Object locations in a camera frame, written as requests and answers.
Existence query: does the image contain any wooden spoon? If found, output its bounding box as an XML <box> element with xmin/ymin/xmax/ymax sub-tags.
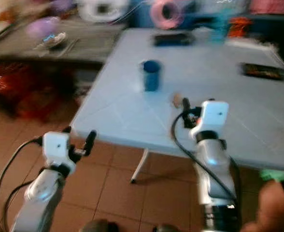
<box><xmin>170</xmin><ymin>92</ymin><xmax>185</xmax><ymax>110</ymax></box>

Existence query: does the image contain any blue plastic cup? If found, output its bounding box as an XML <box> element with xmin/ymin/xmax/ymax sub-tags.
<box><xmin>142</xmin><ymin>59</ymin><xmax>162</xmax><ymax>93</ymax></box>

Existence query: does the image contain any red mesh bag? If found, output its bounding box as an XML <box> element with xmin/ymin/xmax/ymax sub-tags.
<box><xmin>0</xmin><ymin>63</ymin><xmax>61</xmax><ymax>122</ymax></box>

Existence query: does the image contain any black flat device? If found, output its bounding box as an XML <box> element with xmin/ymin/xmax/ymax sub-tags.
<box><xmin>153</xmin><ymin>32</ymin><xmax>194</xmax><ymax>48</ymax></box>

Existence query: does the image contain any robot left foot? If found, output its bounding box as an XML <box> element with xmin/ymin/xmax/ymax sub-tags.
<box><xmin>81</xmin><ymin>219</ymin><xmax>119</xmax><ymax>232</ymax></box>

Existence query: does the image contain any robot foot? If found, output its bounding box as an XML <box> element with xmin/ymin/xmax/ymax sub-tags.
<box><xmin>81</xmin><ymin>219</ymin><xmax>119</xmax><ymax>232</ymax></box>
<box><xmin>151</xmin><ymin>223</ymin><xmax>182</xmax><ymax>232</ymax></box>

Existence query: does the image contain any dark grey side bench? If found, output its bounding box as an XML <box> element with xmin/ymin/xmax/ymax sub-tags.
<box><xmin>0</xmin><ymin>18</ymin><xmax>126</xmax><ymax>65</ymax></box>

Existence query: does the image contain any small white dish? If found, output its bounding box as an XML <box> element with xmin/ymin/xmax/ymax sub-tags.
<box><xmin>38</xmin><ymin>32</ymin><xmax>68</xmax><ymax>49</ymax></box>

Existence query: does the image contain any orange object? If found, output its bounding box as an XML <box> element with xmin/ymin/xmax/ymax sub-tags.
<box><xmin>228</xmin><ymin>17</ymin><xmax>254</xmax><ymax>38</ymax></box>

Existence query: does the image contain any green object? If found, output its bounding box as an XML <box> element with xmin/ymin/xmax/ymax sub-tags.
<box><xmin>259</xmin><ymin>169</ymin><xmax>284</xmax><ymax>183</ymax></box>

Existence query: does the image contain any blue plastic container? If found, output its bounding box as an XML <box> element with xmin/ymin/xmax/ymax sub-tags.
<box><xmin>132</xmin><ymin>0</ymin><xmax>157</xmax><ymax>28</ymax></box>

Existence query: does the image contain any purple round object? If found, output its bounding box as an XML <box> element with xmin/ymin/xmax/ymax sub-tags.
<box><xmin>25</xmin><ymin>16</ymin><xmax>61</xmax><ymax>40</ymax></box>

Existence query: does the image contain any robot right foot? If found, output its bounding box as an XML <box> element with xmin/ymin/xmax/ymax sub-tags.
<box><xmin>151</xmin><ymin>223</ymin><xmax>182</xmax><ymax>232</ymax></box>

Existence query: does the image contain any pink red cloth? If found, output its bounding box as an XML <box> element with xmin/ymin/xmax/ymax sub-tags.
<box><xmin>250</xmin><ymin>0</ymin><xmax>284</xmax><ymax>15</ymax></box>

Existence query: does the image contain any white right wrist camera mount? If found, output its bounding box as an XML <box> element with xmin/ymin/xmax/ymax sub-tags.
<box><xmin>189</xmin><ymin>100</ymin><xmax>230</xmax><ymax>141</ymax></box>

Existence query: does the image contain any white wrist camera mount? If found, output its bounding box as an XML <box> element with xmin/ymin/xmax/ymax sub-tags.
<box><xmin>42</xmin><ymin>131</ymin><xmax>73</xmax><ymax>168</ymax></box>
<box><xmin>189</xmin><ymin>100</ymin><xmax>230</xmax><ymax>141</ymax></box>

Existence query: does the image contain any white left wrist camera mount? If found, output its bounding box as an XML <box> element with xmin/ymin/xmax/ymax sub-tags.
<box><xmin>42</xmin><ymin>131</ymin><xmax>73</xmax><ymax>168</ymax></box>

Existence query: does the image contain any white table leg frame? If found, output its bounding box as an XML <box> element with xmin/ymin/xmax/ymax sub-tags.
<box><xmin>130</xmin><ymin>148</ymin><xmax>150</xmax><ymax>184</ymax></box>

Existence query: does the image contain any black left arm short cable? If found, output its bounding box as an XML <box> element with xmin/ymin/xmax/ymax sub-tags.
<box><xmin>2</xmin><ymin>180</ymin><xmax>37</xmax><ymax>232</ymax></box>

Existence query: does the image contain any pink coiled hose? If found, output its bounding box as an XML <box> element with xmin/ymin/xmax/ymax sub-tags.
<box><xmin>150</xmin><ymin>0</ymin><xmax>185</xmax><ymax>30</ymax></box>

